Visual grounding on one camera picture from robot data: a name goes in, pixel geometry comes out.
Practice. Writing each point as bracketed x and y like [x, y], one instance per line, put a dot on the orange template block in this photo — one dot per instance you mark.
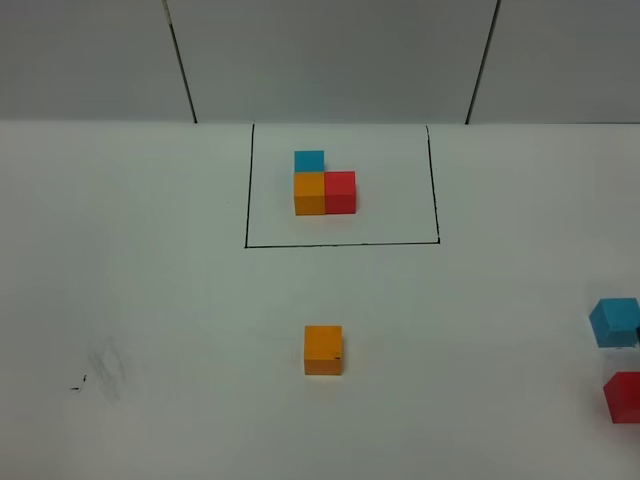
[309, 193]

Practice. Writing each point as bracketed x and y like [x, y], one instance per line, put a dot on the red template block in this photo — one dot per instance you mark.
[340, 192]

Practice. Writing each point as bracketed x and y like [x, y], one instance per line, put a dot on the blue template block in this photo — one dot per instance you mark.
[309, 161]

